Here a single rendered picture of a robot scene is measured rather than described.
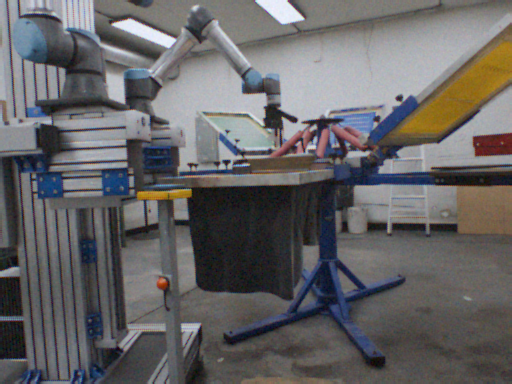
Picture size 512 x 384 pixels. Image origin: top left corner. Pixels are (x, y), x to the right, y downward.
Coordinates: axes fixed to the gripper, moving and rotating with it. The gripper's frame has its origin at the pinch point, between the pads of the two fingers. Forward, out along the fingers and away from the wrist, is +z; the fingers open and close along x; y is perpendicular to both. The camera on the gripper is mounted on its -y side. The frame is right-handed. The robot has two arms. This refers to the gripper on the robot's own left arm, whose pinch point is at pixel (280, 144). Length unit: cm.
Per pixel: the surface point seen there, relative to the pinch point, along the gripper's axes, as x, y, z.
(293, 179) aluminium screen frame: 62, -26, 15
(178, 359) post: 80, 12, 73
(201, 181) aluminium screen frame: 61, 9, 14
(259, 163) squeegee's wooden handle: 1.9, 11.0, 8.6
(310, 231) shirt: 25, -20, 39
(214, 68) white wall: -416, 263, -162
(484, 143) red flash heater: -5, -90, 6
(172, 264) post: 79, 11, 41
